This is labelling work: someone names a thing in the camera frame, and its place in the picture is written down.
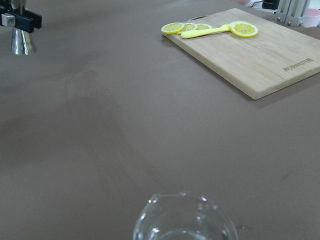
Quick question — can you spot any pink cup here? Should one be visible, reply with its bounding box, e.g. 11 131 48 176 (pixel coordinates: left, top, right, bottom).
303 8 320 28

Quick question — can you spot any lemon slice on knife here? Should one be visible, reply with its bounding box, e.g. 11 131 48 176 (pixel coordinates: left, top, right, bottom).
229 21 259 38

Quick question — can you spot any lemon slice inner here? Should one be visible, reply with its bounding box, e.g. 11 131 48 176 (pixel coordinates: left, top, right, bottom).
196 23 212 30

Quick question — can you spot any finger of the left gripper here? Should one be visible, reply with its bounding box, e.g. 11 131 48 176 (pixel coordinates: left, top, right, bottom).
0 7 42 33

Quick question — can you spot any steel jigger measuring cup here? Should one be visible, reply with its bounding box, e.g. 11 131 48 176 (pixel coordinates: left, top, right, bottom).
10 0 37 55

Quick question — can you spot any aluminium frame post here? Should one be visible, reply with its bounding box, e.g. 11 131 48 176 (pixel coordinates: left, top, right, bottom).
274 0 311 27

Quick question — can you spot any lemon slice middle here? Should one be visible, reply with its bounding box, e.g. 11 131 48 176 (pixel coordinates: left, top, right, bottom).
177 22 198 35

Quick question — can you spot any wooden cutting board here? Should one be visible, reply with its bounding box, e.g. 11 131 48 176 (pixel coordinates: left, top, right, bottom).
166 8 320 100

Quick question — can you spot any small glass cup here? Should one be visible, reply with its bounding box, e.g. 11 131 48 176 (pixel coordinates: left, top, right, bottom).
132 192 239 240

